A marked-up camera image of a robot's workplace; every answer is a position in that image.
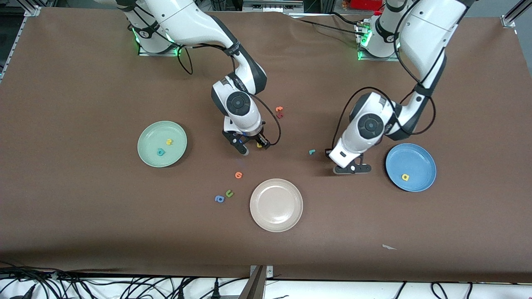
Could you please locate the blue plate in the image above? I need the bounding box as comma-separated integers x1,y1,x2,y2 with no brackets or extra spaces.
385,143,437,192

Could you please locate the beige plate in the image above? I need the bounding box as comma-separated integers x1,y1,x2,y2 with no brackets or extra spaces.
249,178,303,233

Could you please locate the light green plate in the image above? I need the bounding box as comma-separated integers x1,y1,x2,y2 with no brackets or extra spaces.
137,120,188,168

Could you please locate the grey metal box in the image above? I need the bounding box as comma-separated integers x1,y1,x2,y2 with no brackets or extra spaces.
243,0,304,13

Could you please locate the red box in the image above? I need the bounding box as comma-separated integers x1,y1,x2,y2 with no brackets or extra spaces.
349,0,385,11

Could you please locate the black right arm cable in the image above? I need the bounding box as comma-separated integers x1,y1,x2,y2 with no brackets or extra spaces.
177,42,282,147

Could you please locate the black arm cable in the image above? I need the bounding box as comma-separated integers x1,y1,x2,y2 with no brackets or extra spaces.
177,42,282,147
331,0,437,152

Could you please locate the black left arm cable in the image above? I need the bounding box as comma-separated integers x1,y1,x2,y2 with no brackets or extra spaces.
331,0,437,152

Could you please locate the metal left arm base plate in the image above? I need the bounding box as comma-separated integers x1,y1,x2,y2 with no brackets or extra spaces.
357,21,402,62

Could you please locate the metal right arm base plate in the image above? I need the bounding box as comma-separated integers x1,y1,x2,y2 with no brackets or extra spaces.
138,39,183,57

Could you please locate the black base power cable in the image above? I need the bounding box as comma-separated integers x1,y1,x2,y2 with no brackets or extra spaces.
291,12,366,36

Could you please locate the grey metal table bracket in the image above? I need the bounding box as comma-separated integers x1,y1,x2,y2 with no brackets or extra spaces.
239,265,274,299

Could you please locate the aluminium frame rail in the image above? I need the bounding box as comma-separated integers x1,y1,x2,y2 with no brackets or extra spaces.
0,4,42,81
501,0,532,29

